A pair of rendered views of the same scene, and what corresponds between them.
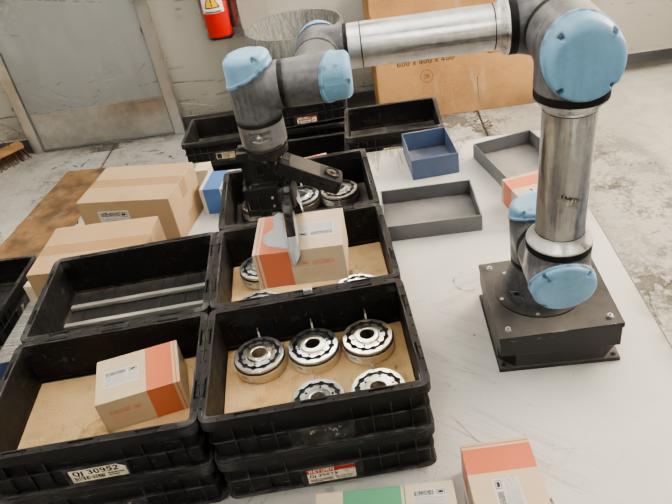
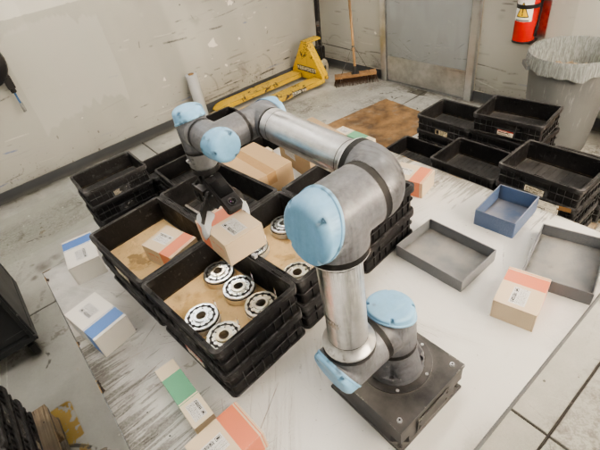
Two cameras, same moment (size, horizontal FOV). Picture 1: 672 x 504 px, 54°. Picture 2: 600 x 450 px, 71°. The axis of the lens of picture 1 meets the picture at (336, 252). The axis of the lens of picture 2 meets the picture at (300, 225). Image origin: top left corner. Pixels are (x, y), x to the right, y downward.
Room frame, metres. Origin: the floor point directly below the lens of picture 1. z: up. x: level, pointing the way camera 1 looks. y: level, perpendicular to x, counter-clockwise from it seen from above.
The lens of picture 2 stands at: (0.55, -0.79, 1.81)
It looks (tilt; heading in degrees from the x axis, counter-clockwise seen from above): 39 degrees down; 50
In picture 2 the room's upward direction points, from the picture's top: 11 degrees counter-clockwise
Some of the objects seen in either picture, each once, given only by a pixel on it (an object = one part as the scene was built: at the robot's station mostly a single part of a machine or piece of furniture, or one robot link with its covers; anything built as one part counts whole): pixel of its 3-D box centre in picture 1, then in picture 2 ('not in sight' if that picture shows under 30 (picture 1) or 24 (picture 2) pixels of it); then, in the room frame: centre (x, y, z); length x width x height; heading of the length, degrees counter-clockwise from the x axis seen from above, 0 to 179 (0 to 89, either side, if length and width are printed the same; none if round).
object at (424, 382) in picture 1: (310, 347); (216, 287); (0.90, 0.08, 0.92); 0.40 x 0.30 x 0.02; 89
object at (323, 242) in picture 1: (302, 247); (230, 231); (1.00, 0.06, 1.08); 0.16 x 0.12 x 0.07; 84
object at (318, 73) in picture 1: (316, 74); (220, 137); (1.00, -0.02, 1.39); 0.11 x 0.11 x 0.08; 83
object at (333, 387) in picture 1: (318, 400); (201, 316); (0.83, 0.08, 0.86); 0.10 x 0.10 x 0.01
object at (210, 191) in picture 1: (236, 190); not in sight; (1.88, 0.28, 0.75); 0.20 x 0.12 x 0.09; 77
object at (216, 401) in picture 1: (314, 367); (220, 298); (0.90, 0.08, 0.87); 0.40 x 0.30 x 0.11; 89
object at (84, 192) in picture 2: not in sight; (121, 199); (1.22, 1.78, 0.37); 0.40 x 0.30 x 0.45; 174
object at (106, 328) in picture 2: not in sight; (100, 323); (0.62, 0.46, 0.75); 0.20 x 0.12 x 0.09; 96
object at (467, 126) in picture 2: (233, 157); (453, 136); (3.04, 0.42, 0.31); 0.40 x 0.30 x 0.34; 84
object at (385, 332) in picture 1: (367, 336); (261, 304); (0.97, -0.03, 0.86); 0.10 x 0.10 x 0.01
